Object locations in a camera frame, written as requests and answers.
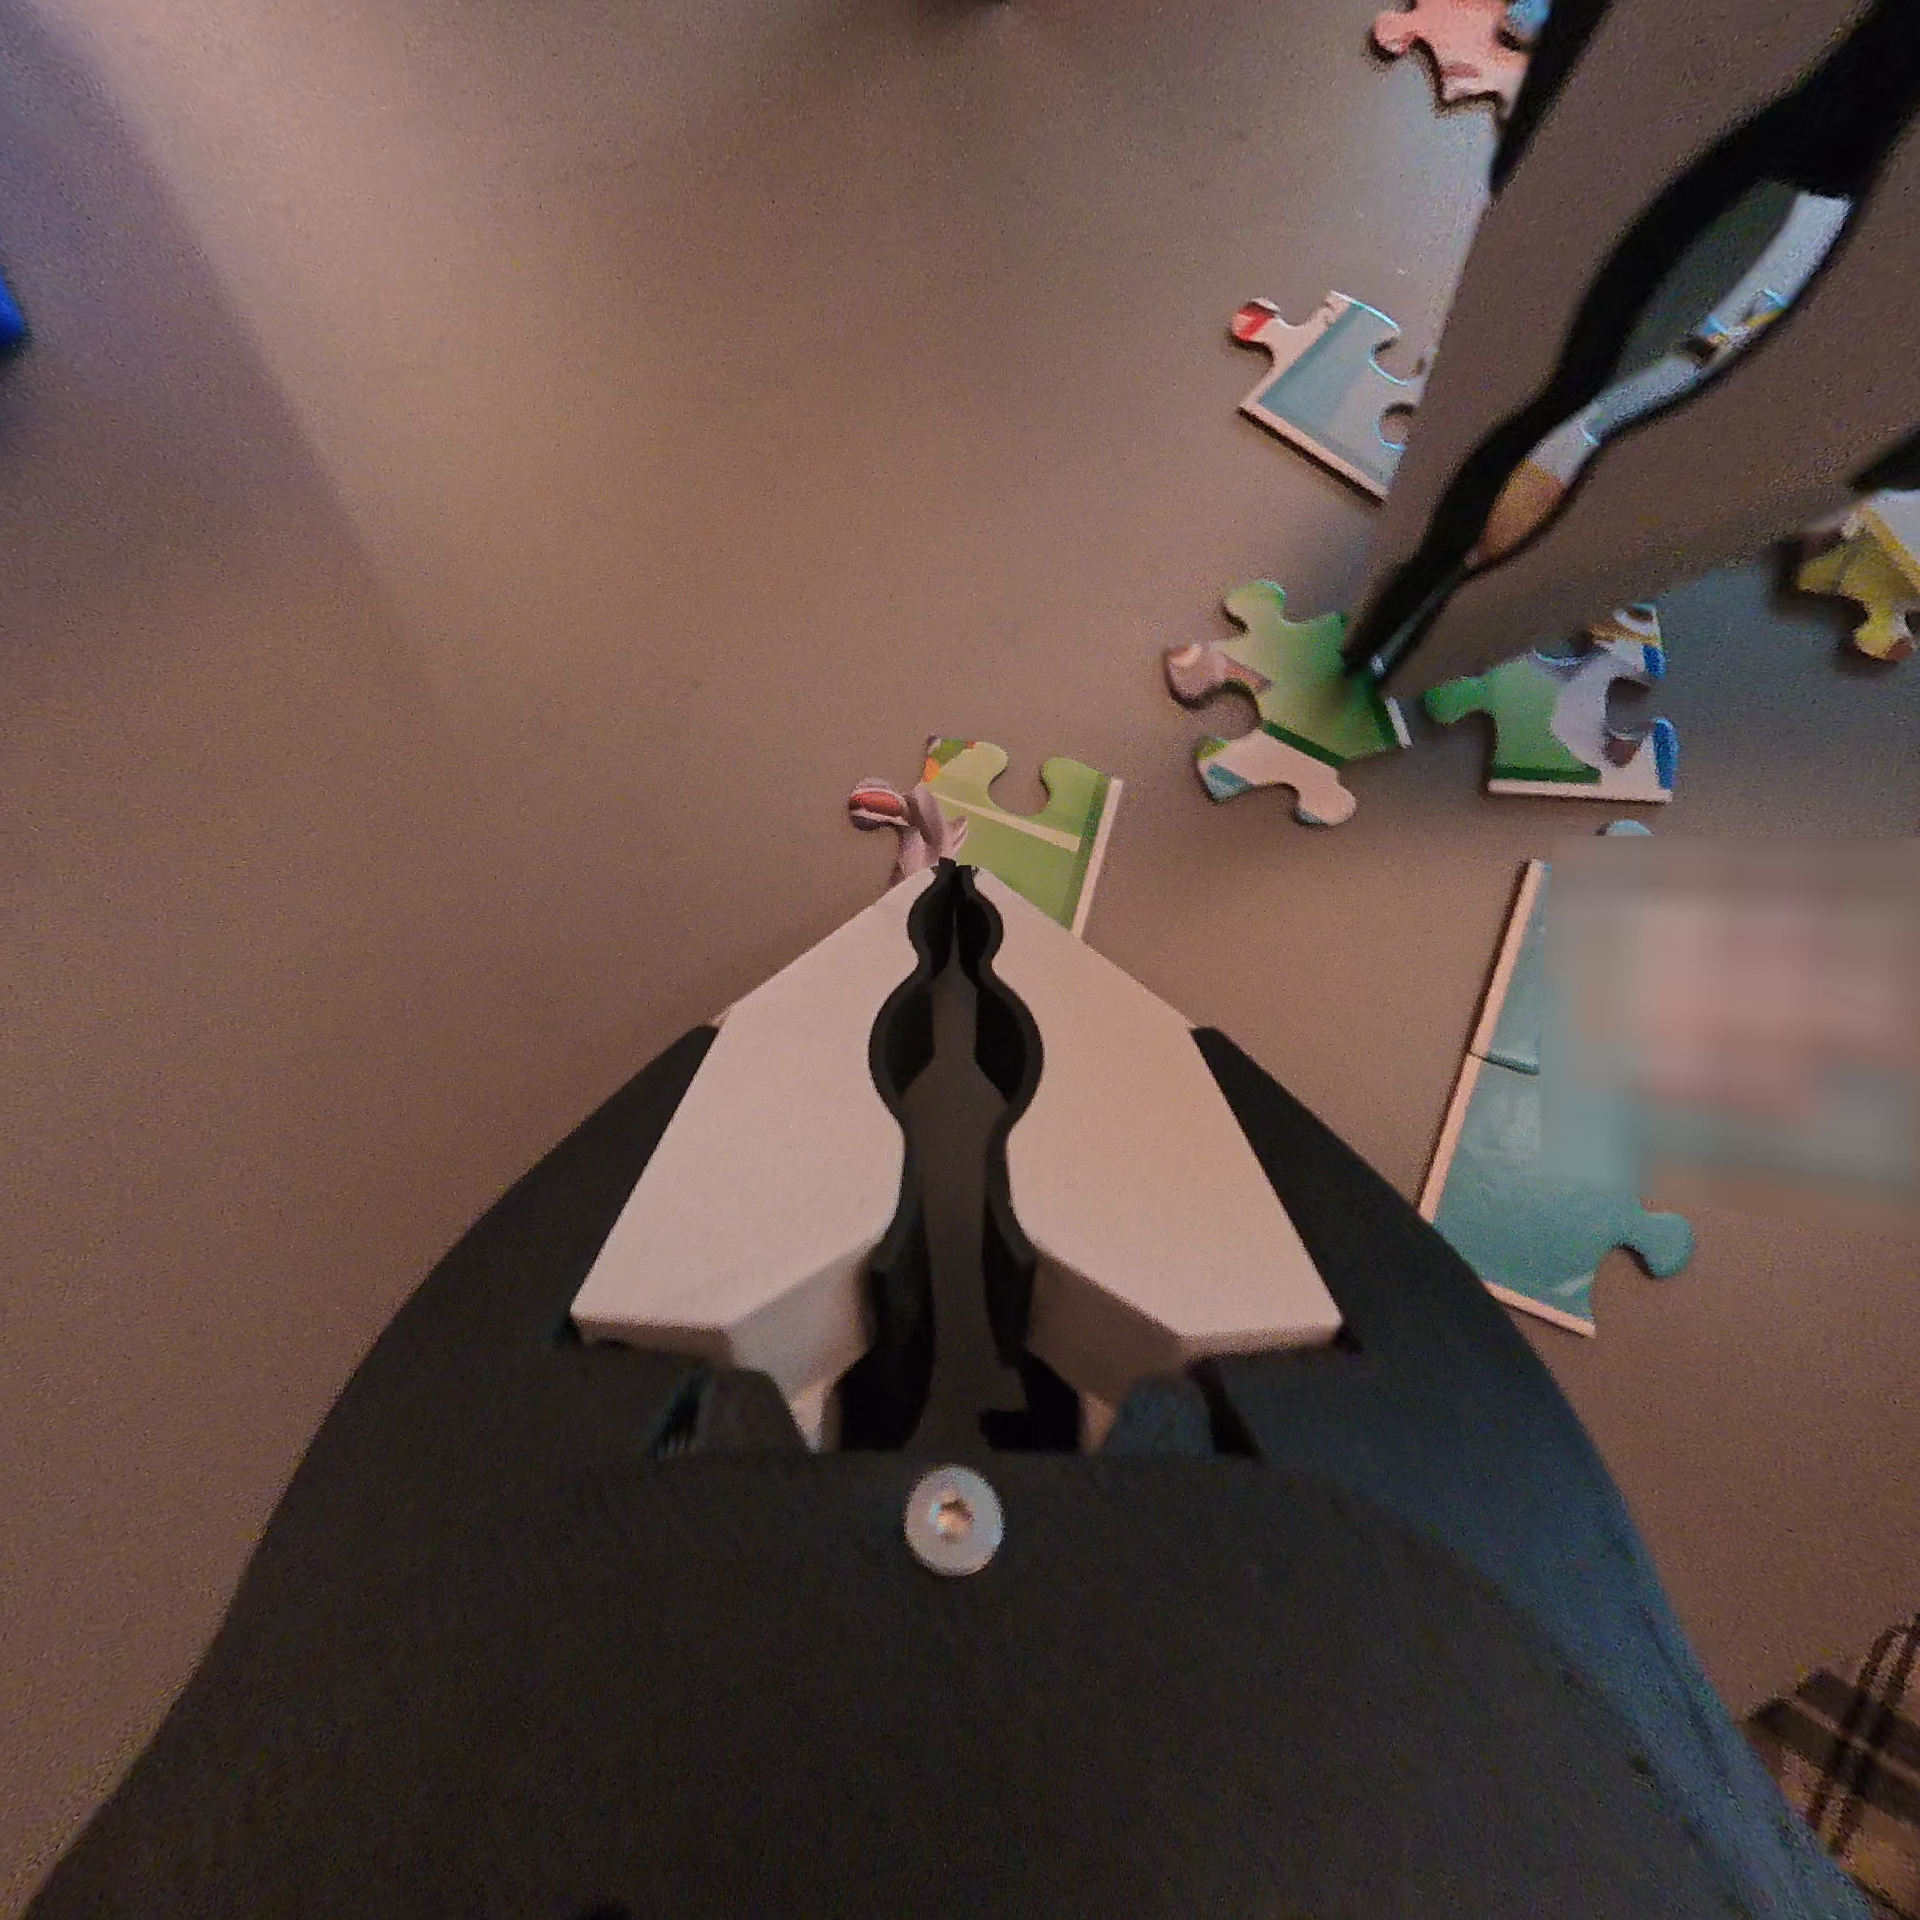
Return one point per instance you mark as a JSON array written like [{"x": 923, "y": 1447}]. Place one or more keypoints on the green white dog puzzle piece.
[{"x": 1531, "y": 728}]

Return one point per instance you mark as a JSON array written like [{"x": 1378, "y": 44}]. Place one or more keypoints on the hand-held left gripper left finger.
[{"x": 751, "y": 1185}]

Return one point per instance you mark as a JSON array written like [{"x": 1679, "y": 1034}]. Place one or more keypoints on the pink badge puzzle piece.
[{"x": 1448, "y": 38}]

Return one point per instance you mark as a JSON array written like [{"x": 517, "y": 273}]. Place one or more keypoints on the plaid clothing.
[{"x": 1845, "y": 1754}]

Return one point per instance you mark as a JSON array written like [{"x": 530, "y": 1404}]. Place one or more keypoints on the grey desk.
[{"x": 600, "y": 524}]

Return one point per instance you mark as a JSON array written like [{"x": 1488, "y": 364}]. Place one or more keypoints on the teal husky dog puzzle section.
[{"x": 1531, "y": 1185}]

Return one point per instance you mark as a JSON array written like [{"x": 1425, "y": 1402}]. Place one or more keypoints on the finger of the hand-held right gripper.
[
  {"x": 1590, "y": 150},
  {"x": 1724, "y": 494}
]

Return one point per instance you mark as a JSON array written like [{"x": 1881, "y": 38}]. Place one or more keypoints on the teal striped edge puzzle piece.
[{"x": 1334, "y": 399}]

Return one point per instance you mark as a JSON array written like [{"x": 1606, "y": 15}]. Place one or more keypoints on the yellow white puzzle piece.
[{"x": 1875, "y": 585}]

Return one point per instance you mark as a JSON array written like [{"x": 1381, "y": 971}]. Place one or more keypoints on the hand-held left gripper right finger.
[{"x": 1170, "y": 1185}]

